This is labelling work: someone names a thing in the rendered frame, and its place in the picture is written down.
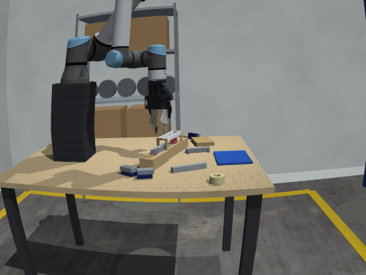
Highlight beige roll of tape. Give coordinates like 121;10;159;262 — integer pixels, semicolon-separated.
209;173;224;184

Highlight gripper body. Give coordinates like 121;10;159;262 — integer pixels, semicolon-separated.
144;80;169;109

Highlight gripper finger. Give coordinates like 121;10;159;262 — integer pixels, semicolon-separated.
149;110;158;134
161;101;172;134

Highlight light brown wooden board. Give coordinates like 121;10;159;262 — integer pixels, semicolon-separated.
191;136;214;146

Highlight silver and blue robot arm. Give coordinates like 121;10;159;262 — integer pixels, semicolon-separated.
60;0;167;84

